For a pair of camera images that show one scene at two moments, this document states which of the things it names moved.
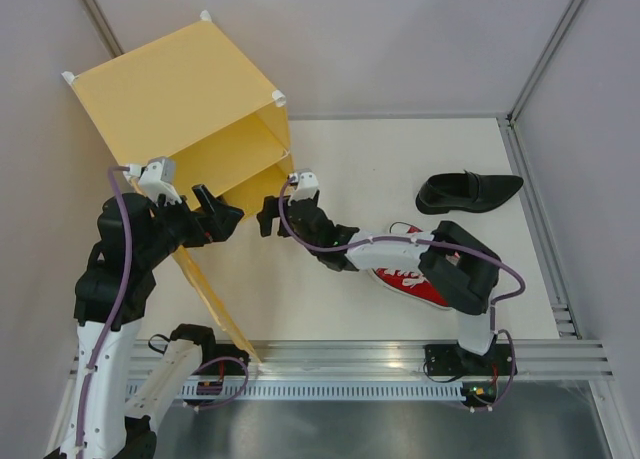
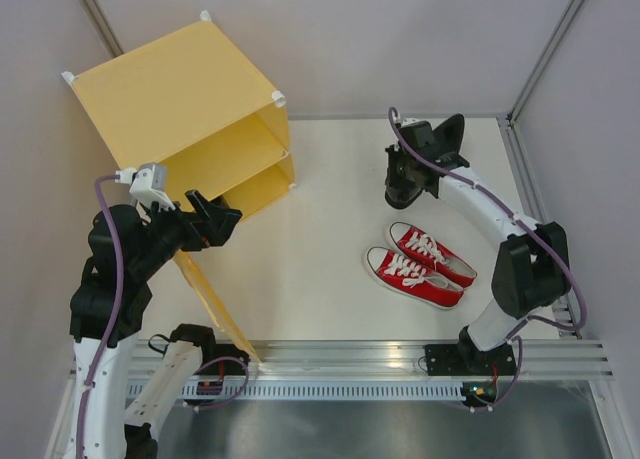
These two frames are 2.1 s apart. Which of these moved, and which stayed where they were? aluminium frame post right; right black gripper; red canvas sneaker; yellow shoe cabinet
Moved: right black gripper
Stayed: red canvas sneaker; yellow shoe cabinet; aluminium frame post right
